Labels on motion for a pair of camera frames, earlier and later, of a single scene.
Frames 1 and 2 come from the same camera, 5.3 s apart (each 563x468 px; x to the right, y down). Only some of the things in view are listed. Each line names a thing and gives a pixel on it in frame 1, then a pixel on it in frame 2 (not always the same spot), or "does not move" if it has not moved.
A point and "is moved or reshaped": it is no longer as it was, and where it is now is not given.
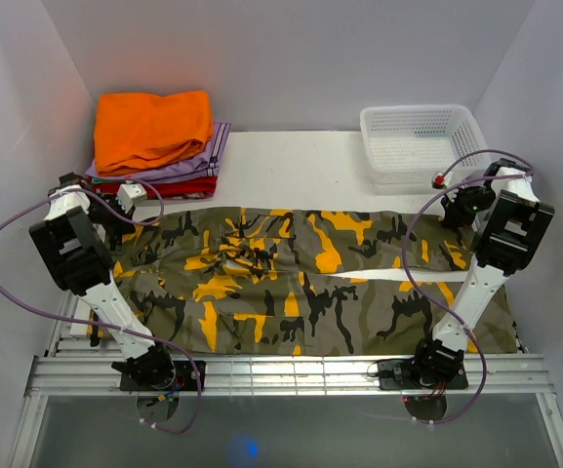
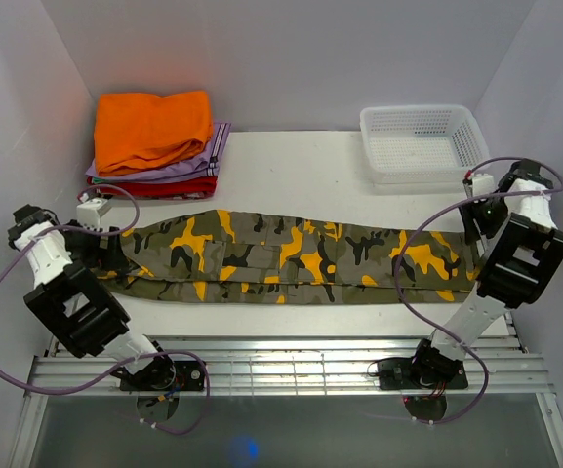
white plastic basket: (407, 145) does not move
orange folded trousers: (137, 133) does not move
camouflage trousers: (300, 281) is moved or reshaped
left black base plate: (184, 378) does not move
